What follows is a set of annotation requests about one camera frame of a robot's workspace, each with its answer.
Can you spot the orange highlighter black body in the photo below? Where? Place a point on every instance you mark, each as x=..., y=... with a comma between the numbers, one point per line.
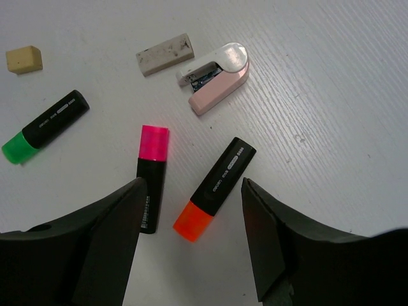
x=214, y=189

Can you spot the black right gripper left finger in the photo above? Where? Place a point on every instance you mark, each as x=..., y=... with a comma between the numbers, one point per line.
x=83, y=258

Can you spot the small yellow eraser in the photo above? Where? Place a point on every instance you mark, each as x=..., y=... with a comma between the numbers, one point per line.
x=24, y=60

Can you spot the white eraser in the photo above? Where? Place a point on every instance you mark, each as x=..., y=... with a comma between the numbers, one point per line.
x=165, y=55

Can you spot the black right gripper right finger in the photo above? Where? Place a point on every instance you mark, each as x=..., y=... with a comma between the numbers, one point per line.
x=299, y=261

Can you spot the green highlighter black body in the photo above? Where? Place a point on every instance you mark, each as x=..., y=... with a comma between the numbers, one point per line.
x=45, y=128

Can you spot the pink highlighter black body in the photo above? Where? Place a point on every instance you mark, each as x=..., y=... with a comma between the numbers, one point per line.
x=151, y=166

